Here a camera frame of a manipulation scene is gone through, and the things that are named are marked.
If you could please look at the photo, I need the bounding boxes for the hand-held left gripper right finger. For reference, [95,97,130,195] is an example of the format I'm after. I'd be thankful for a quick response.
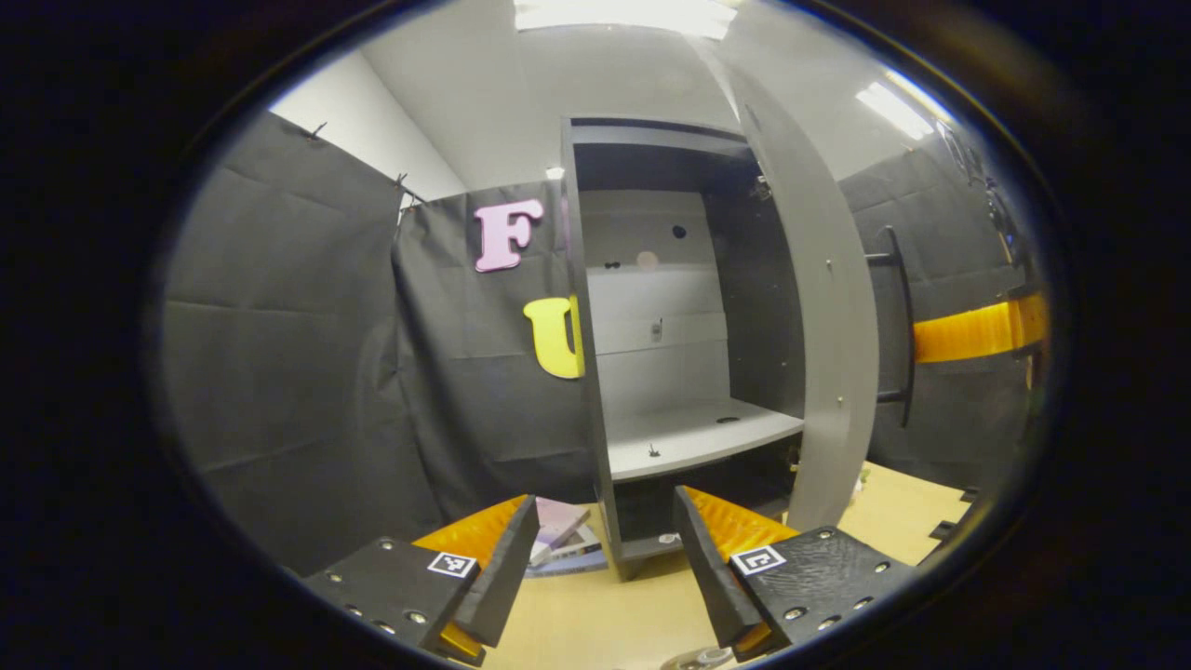
[671,484,919,664]

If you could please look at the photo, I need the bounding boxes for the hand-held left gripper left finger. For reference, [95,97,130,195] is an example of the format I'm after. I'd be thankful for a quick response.
[301,493,542,667]

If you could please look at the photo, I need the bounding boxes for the black door handle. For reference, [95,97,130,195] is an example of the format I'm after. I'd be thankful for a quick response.
[864,224,919,430]

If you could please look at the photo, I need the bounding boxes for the clear bottle green label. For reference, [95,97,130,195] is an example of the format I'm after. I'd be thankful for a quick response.
[660,646,737,670]

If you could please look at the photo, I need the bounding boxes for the grey cabinet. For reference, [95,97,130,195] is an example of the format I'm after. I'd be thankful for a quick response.
[560,115,812,583]

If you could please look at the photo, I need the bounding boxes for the grey cabinet shelf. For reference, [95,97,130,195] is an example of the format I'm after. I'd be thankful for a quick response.
[604,397,807,484]

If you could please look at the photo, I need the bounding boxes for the grey book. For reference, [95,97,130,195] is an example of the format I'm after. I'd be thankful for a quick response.
[532,523,608,579]

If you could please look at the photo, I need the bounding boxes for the long ceiling light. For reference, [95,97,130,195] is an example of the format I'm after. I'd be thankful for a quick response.
[854,78,938,142]

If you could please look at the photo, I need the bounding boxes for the large ceiling light panel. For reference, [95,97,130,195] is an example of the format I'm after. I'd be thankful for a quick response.
[512,0,738,40]

